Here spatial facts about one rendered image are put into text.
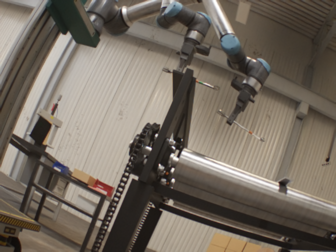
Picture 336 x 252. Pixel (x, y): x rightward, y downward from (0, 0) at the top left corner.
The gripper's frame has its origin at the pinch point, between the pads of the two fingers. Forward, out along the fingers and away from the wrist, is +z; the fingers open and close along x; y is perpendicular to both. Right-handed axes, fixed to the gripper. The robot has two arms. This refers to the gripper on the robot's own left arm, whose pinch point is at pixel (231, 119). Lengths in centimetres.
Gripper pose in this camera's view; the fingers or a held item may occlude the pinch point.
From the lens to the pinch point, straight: 196.5
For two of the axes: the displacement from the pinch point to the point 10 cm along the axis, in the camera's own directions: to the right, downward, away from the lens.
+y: 8.2, 5.3, -2.1
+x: 0.6, 2.9, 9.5
